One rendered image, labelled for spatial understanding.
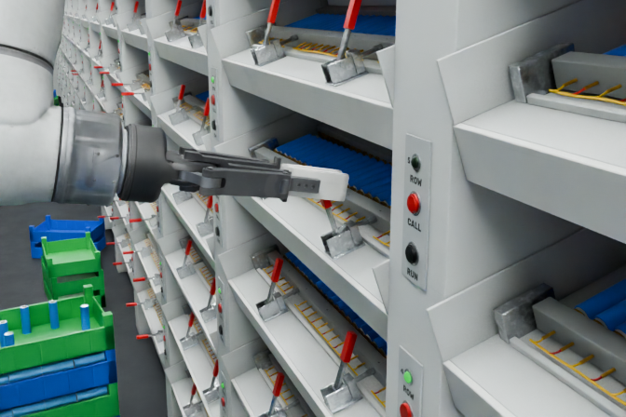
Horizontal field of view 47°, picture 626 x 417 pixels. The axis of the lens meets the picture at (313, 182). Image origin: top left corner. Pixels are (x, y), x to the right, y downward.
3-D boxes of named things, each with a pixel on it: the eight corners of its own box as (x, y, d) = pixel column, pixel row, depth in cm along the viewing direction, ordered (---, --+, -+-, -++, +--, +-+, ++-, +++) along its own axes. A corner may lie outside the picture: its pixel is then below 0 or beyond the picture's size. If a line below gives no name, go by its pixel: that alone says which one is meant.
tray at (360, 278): (401, 356, 67) (373, 268, 64) (233, 197, 122) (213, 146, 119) (572, 264, 72) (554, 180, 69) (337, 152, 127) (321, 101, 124)
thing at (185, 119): (220, 184, 131) (193, 114, 126) (163, 131, 186) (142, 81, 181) (319, 142, 136) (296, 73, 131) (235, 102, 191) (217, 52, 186)
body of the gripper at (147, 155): (110, 188, 75) (198, 196, 78) (119, 209, 67) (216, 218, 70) (119, 116, 73) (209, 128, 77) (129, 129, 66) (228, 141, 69)
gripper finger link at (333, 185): (286, 166, 76) (289, 168, 75) (347, 173, 78) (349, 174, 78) (281, 194, 76) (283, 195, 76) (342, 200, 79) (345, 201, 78)
